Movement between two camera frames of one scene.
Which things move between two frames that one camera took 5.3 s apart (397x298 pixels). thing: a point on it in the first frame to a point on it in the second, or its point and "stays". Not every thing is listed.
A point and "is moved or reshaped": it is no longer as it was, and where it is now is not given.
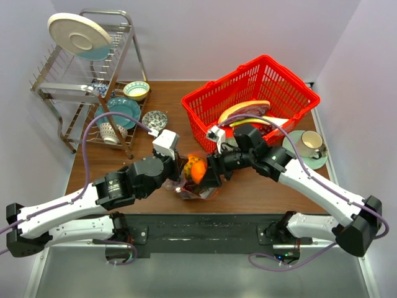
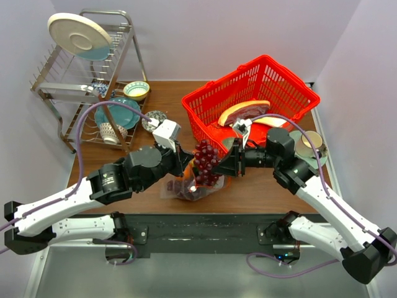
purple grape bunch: [190, 185] to [179, 187]
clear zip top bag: [188, 184] is moved or reshaped
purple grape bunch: [265, 129] to [206, 158]
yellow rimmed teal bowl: [136, 90] stays
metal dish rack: [98, 102] stays
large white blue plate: [79, 37] stays
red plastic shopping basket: [263, 78] stays
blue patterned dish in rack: [100, 85] stays
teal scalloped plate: [121, 105] stays
